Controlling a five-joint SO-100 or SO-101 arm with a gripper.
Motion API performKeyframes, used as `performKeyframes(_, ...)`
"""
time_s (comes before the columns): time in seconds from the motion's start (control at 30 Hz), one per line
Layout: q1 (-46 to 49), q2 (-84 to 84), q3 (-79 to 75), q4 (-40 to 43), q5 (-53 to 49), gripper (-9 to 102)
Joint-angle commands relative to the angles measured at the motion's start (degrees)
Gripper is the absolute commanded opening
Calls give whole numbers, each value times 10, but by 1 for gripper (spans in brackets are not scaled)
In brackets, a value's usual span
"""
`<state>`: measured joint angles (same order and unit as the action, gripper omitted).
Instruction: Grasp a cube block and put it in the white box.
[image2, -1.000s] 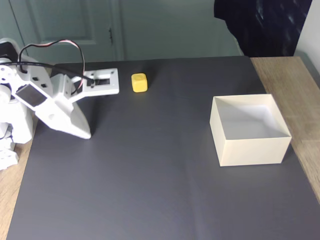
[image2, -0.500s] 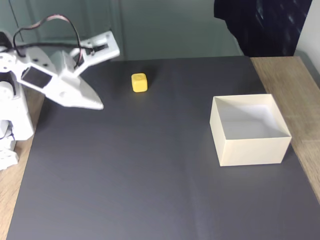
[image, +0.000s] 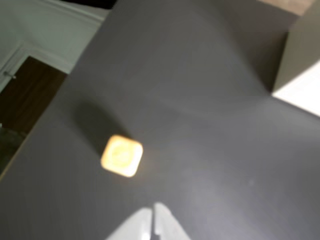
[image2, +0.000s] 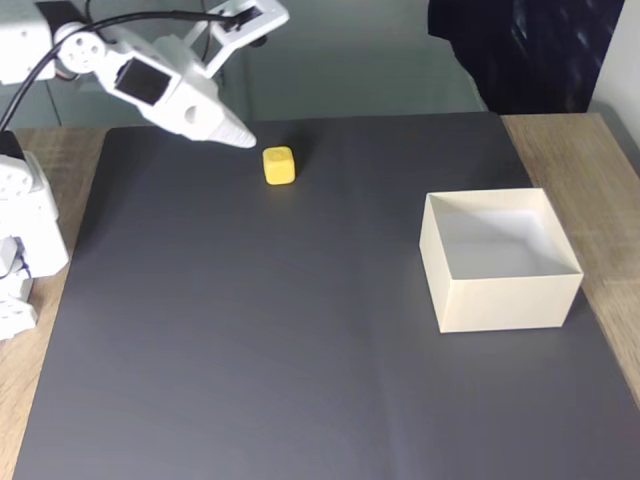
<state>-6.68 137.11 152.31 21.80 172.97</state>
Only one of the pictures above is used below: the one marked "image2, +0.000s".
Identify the black cable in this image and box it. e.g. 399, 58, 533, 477
0, 0, 257, 134

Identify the yellow cube block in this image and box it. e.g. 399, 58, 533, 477
262, 145, 298, 187

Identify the white open box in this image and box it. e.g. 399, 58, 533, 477
418, 187, 586, 335

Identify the green cabinet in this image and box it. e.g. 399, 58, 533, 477
0, 0, 490, 132

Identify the black mat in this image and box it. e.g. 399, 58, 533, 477
9, 112, 640, 480

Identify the dark cloth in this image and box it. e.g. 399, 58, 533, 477
427, 0, 627, 115

